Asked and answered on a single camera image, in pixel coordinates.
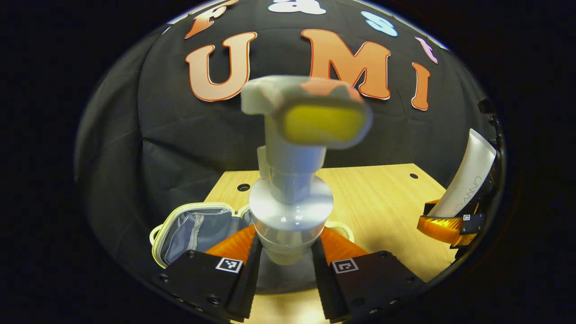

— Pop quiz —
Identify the white squeeze tube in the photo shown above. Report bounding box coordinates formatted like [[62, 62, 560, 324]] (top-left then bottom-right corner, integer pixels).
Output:
[[439, 128, 497, 219]]

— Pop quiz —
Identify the white pump bottle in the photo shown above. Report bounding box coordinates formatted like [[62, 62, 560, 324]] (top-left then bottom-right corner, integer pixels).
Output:
[[241, 75, 374, 266]]

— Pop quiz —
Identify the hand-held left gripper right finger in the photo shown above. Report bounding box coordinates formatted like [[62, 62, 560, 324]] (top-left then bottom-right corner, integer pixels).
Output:
[[311, 227, 426, 324]]

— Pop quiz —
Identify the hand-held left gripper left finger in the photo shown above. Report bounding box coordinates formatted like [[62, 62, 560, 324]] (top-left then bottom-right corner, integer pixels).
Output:
[[157, 225, 264, 322]]

